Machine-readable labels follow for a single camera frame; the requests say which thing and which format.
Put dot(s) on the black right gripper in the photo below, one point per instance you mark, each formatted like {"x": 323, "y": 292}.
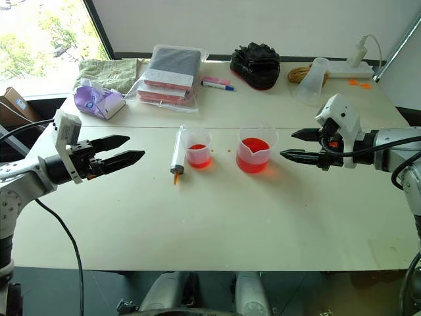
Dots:
{"x": 330, "y": 158}

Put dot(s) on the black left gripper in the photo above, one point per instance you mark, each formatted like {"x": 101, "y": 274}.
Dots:
{"x": 87, "y": 161}

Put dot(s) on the large beaker red liquid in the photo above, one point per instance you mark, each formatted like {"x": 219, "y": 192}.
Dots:
{"x": 251, "y": 164}

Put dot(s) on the clear syringe with orange tip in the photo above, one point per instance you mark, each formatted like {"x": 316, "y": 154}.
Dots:
{"x": 177, "y": 154}

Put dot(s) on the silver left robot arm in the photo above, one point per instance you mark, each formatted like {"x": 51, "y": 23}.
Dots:
{"x": 19, "y": 179}

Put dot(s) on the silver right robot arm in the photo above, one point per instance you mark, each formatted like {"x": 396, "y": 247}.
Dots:
{"x": 394, "y": 159}

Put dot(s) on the small beaker red liquid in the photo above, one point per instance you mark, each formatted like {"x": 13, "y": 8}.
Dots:
{"x": 197, "y": 159}

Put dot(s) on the purple tissue pack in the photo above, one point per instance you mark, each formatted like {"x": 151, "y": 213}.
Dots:
{"x": 92, "y": 100}

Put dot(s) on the clear plastic flask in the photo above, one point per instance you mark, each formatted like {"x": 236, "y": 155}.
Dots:
{"x": 309, "y": 87}

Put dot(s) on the clear plastic zip bag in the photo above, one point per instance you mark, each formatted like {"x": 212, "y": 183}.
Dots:
{"x": 164, "y": 105}

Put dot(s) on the pink edged notebook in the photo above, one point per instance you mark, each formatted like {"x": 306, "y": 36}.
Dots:
{"x": 158, "y": 93}

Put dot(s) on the green towel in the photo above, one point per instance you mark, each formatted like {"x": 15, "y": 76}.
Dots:
{"x": 108, "y": 74}

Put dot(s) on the small orange plastic piece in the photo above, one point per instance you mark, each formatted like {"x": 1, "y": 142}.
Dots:
{"x": 353, "y": 82}
{"x": 365, "y": 86}

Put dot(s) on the white power strip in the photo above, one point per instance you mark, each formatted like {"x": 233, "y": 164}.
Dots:
{"x": 355, "y": 70}

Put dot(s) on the black crumpled cloth bundle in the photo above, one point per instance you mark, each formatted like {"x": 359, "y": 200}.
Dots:
{"x": 256, "y": 66}

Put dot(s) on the grey notebook with white band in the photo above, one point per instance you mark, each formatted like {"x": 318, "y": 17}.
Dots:
{"x": 172, "y": 64}

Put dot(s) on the white charger plug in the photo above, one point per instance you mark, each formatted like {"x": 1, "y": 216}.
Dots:
{"x": 356, "y": 54}

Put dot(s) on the white marker with blue cap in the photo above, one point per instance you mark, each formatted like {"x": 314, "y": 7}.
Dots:
{"x": 217, "y": 86}

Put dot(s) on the pink marker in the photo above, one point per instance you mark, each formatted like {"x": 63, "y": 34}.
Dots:
{"x": 215, "y": 80}

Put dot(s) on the brown cardboard box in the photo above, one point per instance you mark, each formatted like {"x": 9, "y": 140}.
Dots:
{"x": 16, "y": 105}

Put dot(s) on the grey metal pole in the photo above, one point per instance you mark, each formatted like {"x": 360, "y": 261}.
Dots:
{"x": 398, "y": 47}

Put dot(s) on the grey rounded shell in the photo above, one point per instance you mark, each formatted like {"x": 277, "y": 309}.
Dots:
{"x": 161, "y": 293}
{"x": 251, "y": 293}

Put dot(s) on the black rounded part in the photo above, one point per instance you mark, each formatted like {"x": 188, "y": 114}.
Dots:
{"x": 190, "y": 289}

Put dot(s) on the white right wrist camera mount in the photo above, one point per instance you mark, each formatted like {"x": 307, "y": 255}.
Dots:
{"x": 345, "y": 112}

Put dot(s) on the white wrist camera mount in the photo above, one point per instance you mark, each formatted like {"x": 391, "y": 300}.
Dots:
{"x": 345, "y": 112}
{"x": 65, "y": 131}

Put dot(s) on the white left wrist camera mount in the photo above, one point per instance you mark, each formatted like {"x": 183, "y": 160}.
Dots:
{"x": 65, "y": 131}

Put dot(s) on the dark window frame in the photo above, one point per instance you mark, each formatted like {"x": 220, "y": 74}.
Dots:
{"x": 98, "y": 29}

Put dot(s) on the small metal bracket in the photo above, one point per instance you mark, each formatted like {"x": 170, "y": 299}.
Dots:
{"x": 126, "y": 304}

